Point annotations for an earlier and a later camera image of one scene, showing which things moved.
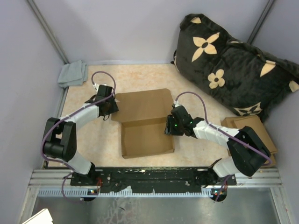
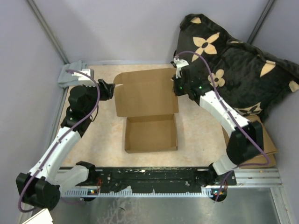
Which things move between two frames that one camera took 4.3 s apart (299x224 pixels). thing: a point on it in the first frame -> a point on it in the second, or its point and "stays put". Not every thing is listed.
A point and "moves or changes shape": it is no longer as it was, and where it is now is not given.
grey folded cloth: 72,73 stays put
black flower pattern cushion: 248,80 stays put
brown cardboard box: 143,114 moves or changes shape
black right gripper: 169,129 -> 175,89
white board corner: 42,217 stays put
